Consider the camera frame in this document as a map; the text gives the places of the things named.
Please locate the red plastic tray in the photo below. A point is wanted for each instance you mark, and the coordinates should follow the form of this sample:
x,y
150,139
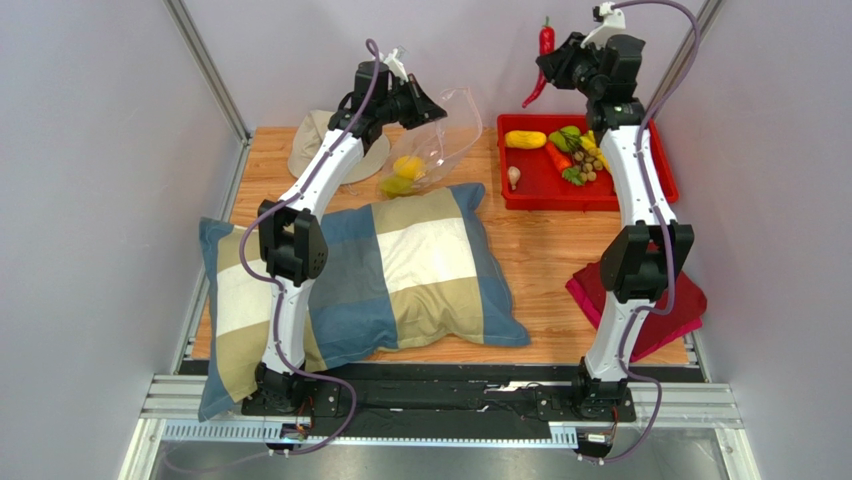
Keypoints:
x,y
540,186

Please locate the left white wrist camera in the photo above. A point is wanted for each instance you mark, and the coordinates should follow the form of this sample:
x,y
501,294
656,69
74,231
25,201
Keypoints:
x,y
394,61

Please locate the garlic bulb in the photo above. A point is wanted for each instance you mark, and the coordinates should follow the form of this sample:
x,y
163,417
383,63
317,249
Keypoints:
x,y
513,176

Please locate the beige bucket hat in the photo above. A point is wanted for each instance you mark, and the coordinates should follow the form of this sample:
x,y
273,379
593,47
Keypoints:
x,y
309,137

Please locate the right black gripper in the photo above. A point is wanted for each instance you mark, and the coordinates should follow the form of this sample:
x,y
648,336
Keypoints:
x,y
562,69

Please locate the orange carrot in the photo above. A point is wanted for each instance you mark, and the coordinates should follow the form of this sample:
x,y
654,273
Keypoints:
x,y
565,166

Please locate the yellow banana bunch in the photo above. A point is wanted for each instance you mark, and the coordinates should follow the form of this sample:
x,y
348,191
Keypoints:
x,y
591,147

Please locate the aluminium frame rail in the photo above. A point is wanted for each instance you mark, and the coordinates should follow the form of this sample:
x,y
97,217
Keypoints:
x,y
665,409

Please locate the brown longan cluster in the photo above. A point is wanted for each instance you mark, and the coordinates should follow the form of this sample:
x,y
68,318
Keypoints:
x,y
588,166

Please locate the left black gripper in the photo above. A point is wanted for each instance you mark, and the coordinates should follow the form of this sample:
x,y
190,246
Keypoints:
x,y
423,108

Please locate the green pear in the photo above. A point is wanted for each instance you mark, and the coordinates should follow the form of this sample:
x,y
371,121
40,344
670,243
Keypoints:
x,y
567,139

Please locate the folded red cloth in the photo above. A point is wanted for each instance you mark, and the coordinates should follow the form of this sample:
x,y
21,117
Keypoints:
x,y
657,331

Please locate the clear zip top bag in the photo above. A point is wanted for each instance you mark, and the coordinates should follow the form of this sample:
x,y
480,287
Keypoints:
x,y
442,144

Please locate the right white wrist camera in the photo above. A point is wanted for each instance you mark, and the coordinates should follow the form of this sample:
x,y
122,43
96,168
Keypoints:
x,y
611,21

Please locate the yellow lemon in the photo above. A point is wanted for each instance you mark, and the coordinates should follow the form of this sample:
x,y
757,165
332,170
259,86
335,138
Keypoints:
x,y
409,167

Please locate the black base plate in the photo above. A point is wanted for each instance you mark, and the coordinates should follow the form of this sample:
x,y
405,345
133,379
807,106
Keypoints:
x,y
431,401

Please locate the yellow corn cob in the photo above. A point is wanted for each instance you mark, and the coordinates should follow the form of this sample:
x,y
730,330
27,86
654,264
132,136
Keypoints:
x,y
525,139

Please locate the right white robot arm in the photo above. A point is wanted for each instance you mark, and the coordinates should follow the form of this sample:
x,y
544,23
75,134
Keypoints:
x,y
639,268

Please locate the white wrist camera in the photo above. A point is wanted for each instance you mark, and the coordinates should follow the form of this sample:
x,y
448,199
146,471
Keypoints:
x,y
394,61
611,21

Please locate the plaid pillow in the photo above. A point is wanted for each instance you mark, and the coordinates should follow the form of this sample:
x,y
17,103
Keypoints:
x,y
401,274

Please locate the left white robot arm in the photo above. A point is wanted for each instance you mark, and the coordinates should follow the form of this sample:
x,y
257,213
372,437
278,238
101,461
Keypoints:
x,y
291,242

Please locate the red chili pepper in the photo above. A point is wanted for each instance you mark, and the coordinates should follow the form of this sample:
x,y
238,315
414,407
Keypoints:
x,y
546,42

